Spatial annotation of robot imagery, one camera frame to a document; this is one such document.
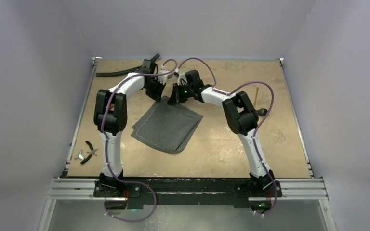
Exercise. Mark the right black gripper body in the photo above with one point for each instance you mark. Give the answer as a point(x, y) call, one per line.
point(176, 94)

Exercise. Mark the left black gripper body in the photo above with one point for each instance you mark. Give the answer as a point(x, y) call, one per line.
point(154, 89)

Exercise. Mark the grey cloth napkin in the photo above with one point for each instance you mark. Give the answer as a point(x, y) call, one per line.
point(166, 128)

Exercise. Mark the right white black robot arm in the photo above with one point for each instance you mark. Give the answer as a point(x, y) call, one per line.
point(242, 119)

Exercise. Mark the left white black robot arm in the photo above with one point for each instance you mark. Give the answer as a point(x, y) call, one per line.
point(111, 116)

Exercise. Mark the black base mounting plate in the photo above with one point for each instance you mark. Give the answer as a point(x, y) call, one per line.
point(135, 192)

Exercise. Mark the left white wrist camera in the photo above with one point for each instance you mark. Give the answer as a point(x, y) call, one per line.
point(164, 75)

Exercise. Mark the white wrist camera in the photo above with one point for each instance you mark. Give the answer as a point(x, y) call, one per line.
point(164, 75)
point(181, 79)

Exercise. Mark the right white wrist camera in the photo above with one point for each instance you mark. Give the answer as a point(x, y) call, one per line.
point(181, 79)

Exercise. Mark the black handled pliers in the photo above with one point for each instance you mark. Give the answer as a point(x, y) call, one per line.
point(90, 153)

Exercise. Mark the aluminium frame rail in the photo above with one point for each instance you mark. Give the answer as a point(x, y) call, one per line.
point(83, 189)

